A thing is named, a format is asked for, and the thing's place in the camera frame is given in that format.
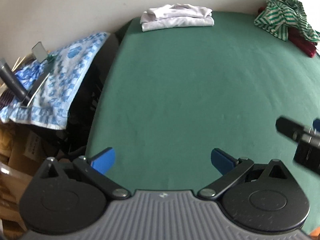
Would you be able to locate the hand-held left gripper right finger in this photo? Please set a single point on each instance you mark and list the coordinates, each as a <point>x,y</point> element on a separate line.
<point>220,161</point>

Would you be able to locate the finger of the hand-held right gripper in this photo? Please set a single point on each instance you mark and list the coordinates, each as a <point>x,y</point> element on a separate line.
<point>317,125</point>
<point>287,127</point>

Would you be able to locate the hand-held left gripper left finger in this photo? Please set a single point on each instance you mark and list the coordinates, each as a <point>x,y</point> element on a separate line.
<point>105,158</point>

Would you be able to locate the white shirt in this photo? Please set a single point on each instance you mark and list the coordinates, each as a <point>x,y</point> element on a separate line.
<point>175,20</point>

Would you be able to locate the green table cloth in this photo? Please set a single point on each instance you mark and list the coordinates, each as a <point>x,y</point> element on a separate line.
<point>187,92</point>

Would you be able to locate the dark red garment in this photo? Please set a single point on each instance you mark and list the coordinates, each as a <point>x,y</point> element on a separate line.
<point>303,46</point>

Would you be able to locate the brown cardboard box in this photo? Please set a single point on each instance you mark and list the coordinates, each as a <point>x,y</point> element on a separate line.
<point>22,155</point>

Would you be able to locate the blue patterned cloth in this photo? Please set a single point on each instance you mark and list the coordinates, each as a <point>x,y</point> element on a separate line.
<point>70,80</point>

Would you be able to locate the silver metal strip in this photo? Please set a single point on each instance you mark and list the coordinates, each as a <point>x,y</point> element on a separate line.
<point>37,87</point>

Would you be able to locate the green striped garment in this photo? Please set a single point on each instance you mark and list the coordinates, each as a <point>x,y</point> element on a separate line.
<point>275,17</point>

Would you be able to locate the dark striped cloth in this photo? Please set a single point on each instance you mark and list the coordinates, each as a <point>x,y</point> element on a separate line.
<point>6,101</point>

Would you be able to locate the grey thermos bottle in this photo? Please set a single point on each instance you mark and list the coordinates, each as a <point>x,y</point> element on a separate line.
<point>11,80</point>

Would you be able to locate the small grey rectangular object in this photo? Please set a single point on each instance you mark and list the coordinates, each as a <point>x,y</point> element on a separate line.
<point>40,52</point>

